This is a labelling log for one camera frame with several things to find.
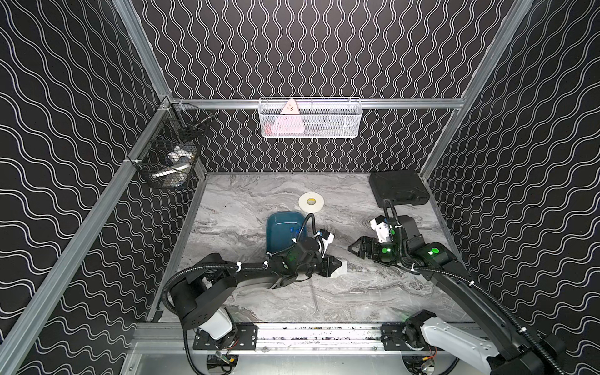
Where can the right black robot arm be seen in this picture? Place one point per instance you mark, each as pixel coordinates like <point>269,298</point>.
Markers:
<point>509,346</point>

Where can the black wire basket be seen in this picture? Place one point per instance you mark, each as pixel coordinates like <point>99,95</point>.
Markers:
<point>168,160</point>

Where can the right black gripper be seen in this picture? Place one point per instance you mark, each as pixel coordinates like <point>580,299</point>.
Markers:
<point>363,248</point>

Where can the teal plastic tray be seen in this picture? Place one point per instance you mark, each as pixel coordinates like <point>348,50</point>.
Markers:
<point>278,235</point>

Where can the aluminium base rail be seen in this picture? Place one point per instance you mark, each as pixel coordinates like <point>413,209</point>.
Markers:
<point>276,338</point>

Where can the clear wire basket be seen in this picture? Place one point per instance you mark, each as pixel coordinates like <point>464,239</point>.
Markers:
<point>322,117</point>

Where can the pink triangular card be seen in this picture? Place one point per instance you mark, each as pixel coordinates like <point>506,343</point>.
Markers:
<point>289,122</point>

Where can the white wipe cloth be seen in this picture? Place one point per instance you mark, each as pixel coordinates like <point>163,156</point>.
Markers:
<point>341,270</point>

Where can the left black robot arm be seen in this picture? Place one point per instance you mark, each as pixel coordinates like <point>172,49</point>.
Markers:
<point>196,295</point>

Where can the black plastic case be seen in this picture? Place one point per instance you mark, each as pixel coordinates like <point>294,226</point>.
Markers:
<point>401,187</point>

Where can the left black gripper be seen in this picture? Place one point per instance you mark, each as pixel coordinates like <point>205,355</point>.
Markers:
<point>323,265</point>

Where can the white tape roll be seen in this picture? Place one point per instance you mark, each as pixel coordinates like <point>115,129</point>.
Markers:
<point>311,202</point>

